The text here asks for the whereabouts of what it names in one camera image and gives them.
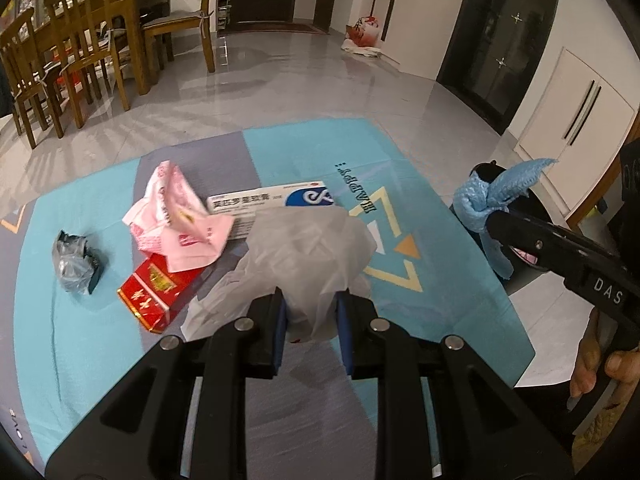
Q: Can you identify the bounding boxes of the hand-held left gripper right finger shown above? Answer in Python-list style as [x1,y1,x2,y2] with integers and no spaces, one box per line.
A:
[335,289,576,480]

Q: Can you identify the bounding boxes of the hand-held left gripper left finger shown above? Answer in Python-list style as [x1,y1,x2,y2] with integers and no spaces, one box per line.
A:
[47,286,291,480]

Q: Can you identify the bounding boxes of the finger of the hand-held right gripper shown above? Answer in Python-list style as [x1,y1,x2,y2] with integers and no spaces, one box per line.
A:
[486,209,626,281]
[507,240,640,343]

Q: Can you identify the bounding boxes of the blue face mask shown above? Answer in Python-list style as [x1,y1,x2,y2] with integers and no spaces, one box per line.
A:
[452,157,560,281]

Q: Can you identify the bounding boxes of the black plastic bucket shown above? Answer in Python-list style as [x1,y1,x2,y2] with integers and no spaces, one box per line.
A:
[450,160,581,297]

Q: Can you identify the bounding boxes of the translucent plastic bag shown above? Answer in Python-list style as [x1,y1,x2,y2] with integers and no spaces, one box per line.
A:
[182,207,378,343]

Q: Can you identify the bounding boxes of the white blue medicine box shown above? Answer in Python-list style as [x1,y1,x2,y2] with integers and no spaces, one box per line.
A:
[206,179,337,238]

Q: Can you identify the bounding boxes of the red cigarette pack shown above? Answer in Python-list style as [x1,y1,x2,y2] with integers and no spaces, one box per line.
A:
[117,252,206,333]

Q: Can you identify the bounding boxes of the pink plastic wrapper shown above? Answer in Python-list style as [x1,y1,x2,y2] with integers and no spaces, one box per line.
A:
[122,161,236,273]

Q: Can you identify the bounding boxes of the grey plastic wrapper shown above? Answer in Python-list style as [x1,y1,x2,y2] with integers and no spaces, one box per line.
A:
[52,230,103,296]

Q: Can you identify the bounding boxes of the person's right hand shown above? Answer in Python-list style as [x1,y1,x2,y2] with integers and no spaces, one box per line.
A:
[570,305,640,411]

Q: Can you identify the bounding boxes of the white wardrobe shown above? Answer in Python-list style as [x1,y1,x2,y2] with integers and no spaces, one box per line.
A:
[515,46,640,221]

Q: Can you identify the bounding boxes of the blue grey printed tablecloth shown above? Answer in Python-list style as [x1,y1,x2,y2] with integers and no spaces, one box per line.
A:
[0,119,536,466]

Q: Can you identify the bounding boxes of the black glass door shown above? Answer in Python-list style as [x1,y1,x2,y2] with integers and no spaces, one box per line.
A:
[436,0,583,136]

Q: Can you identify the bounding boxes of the white hallway cabinet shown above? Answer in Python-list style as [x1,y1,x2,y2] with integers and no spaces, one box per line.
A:
[362,0,471,81]

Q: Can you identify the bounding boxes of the white cloth bag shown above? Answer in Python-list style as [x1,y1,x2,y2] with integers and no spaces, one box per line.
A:
[341,42,386,59]

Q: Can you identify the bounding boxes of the red gift bag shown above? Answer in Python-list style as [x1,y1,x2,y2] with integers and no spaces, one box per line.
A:
[347,16,383,51]

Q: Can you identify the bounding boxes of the brown doormat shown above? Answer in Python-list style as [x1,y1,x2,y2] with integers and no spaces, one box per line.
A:
[217,22,331,36]

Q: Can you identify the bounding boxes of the metal shoe rack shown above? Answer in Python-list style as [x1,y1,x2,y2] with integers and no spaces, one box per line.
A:
[216,0,233,66]

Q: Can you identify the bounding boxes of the wooden chair grey cushion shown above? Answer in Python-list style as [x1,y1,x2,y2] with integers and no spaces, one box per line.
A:
[142,0,226,73]

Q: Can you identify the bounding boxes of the red box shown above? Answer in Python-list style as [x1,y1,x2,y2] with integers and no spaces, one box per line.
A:
[50,45,76,73]

